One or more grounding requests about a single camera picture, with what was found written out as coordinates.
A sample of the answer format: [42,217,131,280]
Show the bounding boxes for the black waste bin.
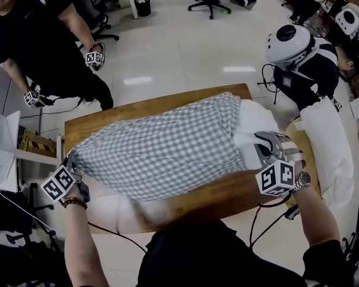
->
[134,0,152,17]

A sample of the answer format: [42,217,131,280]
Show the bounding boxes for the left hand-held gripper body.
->
[40,156,91,203]

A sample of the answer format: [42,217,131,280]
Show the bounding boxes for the white open box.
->
[0,109,21,193]

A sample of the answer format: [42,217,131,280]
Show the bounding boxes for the person's right hand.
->
[279,141,305,169]

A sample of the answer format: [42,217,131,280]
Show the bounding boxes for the person's left forearm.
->
[63,200,108,287]

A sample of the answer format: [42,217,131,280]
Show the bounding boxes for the white humanoid machine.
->
[264,25,355,112]

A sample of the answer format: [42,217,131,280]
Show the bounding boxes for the white round backpack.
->
[334,8,359,35]
[264,25,312,64]

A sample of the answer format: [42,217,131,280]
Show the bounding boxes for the grey checked pillowcase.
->
[67,93,249,202]

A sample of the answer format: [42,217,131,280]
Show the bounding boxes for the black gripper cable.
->
[88,221,147,252]
[249,194,291,248]

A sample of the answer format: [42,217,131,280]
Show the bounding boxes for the person's black clothing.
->
[136,219,359,287]

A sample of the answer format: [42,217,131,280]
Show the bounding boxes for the person's right forearm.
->
[293,184,342,248]

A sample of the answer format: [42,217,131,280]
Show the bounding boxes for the black mesh chair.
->
[0,190,63,287]

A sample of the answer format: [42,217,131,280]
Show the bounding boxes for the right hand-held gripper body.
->
[255,135,305,197]

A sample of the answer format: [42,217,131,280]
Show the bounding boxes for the white pillow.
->
[293,97,355,204]
[232,99,281,170]

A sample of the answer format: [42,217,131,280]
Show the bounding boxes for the yellow black striped box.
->
[17,127,57,158]

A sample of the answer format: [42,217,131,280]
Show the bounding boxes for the silver wristwatch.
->
[290,171,312,194]

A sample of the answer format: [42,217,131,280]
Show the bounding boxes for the white side table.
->
[16,135,63,191]

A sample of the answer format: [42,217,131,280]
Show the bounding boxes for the black device on cable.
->
[285,204,300,221]

